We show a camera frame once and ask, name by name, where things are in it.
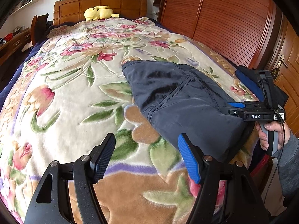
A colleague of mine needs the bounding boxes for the wooden door with handle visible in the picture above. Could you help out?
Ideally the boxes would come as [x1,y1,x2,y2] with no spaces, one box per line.
[267,16,299,136]

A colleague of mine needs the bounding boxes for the yellow plush toy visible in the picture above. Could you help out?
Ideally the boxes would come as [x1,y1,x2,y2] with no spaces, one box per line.
[84,6,120,21]

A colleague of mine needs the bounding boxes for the wooden bed headboard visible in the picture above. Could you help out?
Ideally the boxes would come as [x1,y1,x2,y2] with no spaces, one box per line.
[53,0,147,25]

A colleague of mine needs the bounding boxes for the dark navy jacket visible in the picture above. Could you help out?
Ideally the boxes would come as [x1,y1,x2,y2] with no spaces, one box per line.
[122,61,254,162]

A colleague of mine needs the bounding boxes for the right forearm grey sleeve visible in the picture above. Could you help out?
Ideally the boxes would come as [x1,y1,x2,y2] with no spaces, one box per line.
[278,133,298,197]

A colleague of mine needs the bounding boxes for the folded blue and black clothes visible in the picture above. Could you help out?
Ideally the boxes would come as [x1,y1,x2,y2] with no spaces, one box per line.
[235,65,288,106]

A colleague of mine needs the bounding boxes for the red basket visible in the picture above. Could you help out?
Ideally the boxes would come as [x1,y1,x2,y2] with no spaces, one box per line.
[3,33,13,43]

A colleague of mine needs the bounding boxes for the wooden louvered wardrobe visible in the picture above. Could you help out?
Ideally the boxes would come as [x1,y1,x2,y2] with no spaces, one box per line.
[158,0,282,69]

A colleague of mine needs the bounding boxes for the wooden chair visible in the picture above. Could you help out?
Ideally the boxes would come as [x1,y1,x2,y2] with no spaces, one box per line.
[30,13,49,46]

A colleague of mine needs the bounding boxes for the floral plush blanket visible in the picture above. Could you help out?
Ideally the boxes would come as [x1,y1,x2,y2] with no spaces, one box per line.
[1,17,256,223]

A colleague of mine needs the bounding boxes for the long wooden desk cabinet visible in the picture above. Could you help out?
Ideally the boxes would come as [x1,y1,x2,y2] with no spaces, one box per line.
[0,28,31,66]

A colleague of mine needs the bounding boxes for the person's right hand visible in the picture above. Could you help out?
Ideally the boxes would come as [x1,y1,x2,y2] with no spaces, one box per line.
[255,121,291,150]

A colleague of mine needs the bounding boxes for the wall bookshelf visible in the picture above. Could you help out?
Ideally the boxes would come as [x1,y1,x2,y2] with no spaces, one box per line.
[10,0,38,15]

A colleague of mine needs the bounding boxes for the navy blue bed sheet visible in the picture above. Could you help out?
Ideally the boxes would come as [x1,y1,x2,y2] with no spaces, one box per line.
[0,39,46,109]

